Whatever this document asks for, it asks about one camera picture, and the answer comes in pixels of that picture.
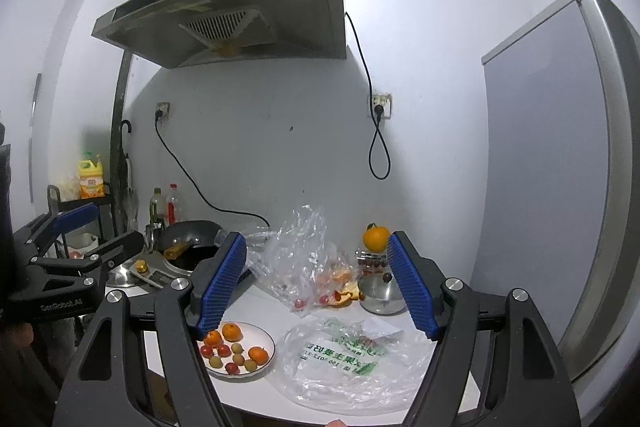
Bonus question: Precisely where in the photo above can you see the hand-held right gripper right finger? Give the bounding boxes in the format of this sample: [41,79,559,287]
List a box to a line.
[387,231,583,427]

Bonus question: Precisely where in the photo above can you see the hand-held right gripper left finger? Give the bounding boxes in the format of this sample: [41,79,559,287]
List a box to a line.
[52,231,248,427]

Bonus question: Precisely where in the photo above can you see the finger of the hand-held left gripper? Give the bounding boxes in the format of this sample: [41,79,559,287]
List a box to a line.
[12,203,98,258]
[32,230,145,280]

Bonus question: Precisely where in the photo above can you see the white plate dark rim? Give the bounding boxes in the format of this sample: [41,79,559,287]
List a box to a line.
[200,322,276,383]

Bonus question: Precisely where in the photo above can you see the person's left hand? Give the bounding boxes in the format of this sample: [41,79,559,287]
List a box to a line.
[0,323,33,350]

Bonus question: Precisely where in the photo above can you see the black metal rack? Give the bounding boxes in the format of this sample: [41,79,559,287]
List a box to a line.
[47,184,113,258]

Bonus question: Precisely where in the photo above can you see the small steel pot with lid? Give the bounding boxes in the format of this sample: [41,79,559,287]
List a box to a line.
[359,273,407,315]

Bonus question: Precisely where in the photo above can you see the steel bowl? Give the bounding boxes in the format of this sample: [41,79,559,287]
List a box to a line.
[107,267,138,289]

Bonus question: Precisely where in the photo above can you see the yellow plastic bottle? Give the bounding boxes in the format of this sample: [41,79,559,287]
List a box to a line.
[78,152,107,200]

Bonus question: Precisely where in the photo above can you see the steel induction cooker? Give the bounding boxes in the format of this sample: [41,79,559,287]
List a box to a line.
[127,247,251,290]

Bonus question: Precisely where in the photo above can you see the dark oil bottle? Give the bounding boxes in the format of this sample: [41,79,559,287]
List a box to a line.
[150,187,165,228]

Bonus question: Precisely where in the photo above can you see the large orange with leaf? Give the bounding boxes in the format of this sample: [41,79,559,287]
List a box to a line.
[363,223,392,253]

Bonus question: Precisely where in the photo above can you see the orange peel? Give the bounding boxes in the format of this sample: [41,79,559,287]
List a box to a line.
[336,281,362,309]

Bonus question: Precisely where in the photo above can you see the black umbrella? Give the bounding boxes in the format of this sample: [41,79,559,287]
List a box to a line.
[120,119,137,228]

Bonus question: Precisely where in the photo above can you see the red cap bottle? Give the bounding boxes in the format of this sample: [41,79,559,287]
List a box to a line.
[166,183,181,225]

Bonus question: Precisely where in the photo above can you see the crumpled clear plastic bag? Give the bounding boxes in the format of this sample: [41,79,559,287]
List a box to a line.
[247,204,361,313]

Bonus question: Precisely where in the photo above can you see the grey refrigerator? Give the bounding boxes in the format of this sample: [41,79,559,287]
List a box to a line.
[472,0,640,383]

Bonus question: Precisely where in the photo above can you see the black wok with handle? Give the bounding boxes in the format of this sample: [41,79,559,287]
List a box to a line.
[159,220,223,258]

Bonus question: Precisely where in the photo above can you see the black cooker power cable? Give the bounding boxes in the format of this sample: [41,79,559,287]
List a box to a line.
[154,108,271,228]

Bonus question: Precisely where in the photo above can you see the black hood power cable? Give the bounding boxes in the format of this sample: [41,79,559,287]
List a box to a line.
[345,12,392,180]

